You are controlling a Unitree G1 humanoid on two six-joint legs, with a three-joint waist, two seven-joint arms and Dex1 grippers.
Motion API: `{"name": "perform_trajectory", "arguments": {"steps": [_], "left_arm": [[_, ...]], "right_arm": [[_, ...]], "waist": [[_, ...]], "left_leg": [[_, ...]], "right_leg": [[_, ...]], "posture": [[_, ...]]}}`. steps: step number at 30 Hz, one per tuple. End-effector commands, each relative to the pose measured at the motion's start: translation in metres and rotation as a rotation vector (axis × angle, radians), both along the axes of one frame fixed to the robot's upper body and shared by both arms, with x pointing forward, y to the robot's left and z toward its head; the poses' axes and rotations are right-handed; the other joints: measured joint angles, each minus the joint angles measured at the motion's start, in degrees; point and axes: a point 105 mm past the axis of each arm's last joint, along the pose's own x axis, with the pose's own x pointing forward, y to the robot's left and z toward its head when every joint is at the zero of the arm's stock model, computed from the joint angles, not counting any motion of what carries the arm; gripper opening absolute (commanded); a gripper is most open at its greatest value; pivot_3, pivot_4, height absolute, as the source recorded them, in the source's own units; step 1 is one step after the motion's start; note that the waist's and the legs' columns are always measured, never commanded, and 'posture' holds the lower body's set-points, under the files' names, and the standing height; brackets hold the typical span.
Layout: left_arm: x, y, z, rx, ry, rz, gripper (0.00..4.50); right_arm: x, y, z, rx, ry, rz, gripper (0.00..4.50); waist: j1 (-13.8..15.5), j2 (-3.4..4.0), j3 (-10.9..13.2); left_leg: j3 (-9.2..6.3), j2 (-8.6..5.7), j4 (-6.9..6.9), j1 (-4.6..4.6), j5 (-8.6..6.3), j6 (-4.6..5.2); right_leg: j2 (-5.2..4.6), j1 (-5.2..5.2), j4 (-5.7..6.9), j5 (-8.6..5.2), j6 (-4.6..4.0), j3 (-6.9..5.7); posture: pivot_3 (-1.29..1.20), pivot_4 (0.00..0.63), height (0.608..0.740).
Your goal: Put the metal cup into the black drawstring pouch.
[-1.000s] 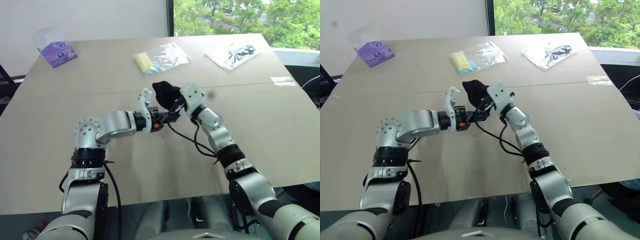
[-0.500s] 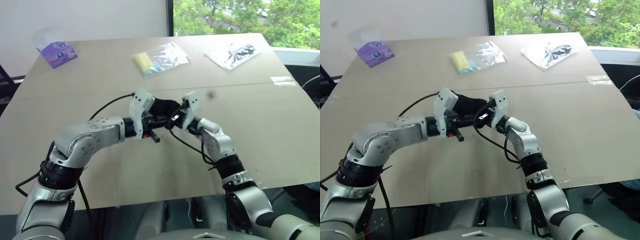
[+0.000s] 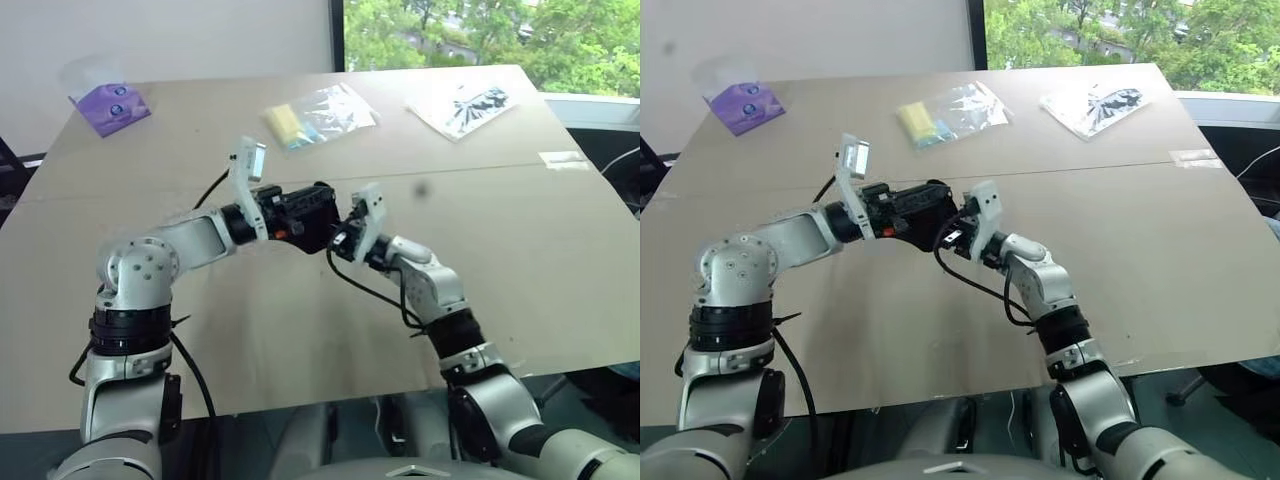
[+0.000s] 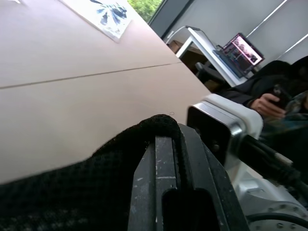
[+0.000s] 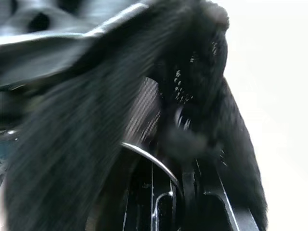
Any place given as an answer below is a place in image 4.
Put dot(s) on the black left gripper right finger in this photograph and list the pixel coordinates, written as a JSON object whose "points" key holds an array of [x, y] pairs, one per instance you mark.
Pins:
{"points": [[204, 173]]}

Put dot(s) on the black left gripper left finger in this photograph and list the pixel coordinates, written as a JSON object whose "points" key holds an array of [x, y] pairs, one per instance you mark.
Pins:
{"points": [[146, 183]]}

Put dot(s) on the bystander hand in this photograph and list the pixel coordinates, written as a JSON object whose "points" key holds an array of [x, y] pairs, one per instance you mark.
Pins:
{"points": [[263, 106]]}

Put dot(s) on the black office chair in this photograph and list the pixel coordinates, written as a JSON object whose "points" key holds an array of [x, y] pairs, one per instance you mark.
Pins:
{"points": [[208, 72]]}

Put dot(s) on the black smartphone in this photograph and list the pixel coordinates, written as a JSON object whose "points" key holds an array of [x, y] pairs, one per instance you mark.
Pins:
{"points": [[281, 95]]}

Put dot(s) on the person in dark jacket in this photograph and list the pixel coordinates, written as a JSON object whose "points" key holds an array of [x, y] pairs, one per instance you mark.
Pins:
{"points": [[264, 79]]}

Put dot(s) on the open laptop with lit screen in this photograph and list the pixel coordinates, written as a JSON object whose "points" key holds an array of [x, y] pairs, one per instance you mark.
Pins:
{"points": [[243, 53]]}

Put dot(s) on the brown cardboard box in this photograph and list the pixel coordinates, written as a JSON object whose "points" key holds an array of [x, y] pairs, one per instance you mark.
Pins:
{"points": [[176, 46]]}

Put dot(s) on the white desk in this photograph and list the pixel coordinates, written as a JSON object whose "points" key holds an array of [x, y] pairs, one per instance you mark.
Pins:
{"points": [[204, 41]]}

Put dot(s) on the white robot arm camera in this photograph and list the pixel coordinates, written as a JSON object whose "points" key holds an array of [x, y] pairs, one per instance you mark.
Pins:
{"points": [[249, 120]]}

